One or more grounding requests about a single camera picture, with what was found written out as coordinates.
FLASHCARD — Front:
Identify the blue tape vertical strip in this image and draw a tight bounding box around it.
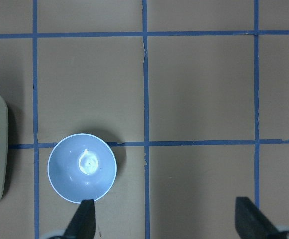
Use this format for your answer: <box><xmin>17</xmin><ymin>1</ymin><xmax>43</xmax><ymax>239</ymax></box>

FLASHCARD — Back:
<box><xmin>142</xmin><ymin>0</ymin><xmax>150</xmax><ymax>239</ymax></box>
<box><xmin>253</xmin><ymin>0</ymin><xmax>260</xmax><ymax>207</ymax></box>
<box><xmin>32</xmin><ymin>0</ymin><xmax>40</xmax><ymax>239</ymax></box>

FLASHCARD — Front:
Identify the blue tape horizontal strip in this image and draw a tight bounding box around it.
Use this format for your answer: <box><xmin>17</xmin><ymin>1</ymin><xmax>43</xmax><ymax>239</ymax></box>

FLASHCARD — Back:
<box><xmin>0</xmin><ymin>30</ymin><xmax>289</xmax><ymax>39</ymax></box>
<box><xmin>8</xmin><ymin>139</ymin><xmax>289</xmax><ymax>149</ymax></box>

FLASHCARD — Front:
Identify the blue tape vertical strip left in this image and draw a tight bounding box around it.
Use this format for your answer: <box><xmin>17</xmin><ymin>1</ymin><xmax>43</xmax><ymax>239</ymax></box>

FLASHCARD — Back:
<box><xmin>32</xmin><ymin>0</ymin><xmax>40</xmax><ymax>239</ymax></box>

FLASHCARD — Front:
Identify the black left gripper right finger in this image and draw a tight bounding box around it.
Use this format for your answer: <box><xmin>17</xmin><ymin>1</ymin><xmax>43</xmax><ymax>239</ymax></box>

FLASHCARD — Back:
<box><xmin>235</xmin><ymin>197</ymin><xmax>289</xmax><ymax>239</ymax></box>

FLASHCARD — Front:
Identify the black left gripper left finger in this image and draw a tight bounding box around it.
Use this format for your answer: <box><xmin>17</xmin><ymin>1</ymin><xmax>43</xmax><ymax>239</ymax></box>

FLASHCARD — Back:
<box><xmin>63</xmin><ymin>199</ymin><xmax>96</xmax><ymax>239</ymax></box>

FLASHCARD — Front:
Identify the blue tape horizontal strip upper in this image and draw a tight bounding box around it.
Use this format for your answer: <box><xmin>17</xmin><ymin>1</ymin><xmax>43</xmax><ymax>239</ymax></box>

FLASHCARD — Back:
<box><xmin>0</xmin><ymin>30</ymin><xmax>289</xmax><ymax>39</ymax></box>

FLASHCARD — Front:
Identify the blue tape horizontal strip lower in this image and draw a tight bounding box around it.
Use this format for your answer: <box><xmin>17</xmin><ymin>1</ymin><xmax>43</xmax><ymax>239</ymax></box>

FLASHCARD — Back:
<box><xmin>8</xmin><ymin>139</ymin><xmax>289</xmax><ymax>149</ymax></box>

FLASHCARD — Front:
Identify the light blue plastic bowl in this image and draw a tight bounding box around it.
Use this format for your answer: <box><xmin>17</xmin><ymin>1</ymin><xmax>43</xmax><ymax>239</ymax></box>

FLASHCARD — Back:
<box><xmin>47</xmin><ymin>133</ymin><xmax>117</xmax><ymax>204</ymax></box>

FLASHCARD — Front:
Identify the blue tape vertical strip right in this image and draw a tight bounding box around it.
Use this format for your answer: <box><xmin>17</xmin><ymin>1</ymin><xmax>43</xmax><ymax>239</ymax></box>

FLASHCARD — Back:
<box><xmin>253</xmin><ymin>0</ymin><xmax>260</xmax><ymax>207</ymax></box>

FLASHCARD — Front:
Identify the blue tape vertical strip middle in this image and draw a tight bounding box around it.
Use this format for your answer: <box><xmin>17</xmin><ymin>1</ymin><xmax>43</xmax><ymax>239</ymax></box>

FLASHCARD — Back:
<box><xmin>142</xmin><ymin>0</ymin><xmax>150</xmax><ymax>239</ymax></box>

